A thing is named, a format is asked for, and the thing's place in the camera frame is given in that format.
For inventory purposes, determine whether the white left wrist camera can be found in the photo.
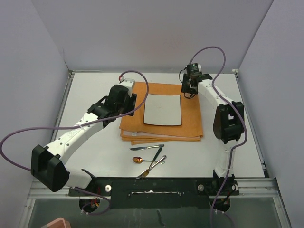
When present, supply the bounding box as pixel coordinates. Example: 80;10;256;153
119;78;135;97

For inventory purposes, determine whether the gold fork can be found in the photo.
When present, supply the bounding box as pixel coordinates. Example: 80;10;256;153
136;155;167;180

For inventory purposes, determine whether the white square plate black rim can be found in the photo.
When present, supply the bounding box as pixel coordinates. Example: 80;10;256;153
143;94;182;126

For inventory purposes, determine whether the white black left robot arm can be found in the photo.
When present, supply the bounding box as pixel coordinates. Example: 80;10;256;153
30;79;137;195

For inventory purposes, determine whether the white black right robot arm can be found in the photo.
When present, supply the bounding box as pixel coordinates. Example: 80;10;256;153
181;63;244;194

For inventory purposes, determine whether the gold spoon dark handle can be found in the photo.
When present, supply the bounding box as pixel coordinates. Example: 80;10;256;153
132;147;163;164

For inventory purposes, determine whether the pink plastic bin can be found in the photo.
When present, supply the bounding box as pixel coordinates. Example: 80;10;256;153
41;218;71;228

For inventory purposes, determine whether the iridescent ornate teaspoon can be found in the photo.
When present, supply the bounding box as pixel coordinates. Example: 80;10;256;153
151;160;165;165

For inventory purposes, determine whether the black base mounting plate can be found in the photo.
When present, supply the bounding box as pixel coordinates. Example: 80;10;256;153
68;177;239;211

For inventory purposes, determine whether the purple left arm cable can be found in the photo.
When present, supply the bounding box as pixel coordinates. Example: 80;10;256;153
0;71;150;216

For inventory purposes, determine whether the silver table knife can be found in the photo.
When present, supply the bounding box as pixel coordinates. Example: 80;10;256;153
129;144;164;151

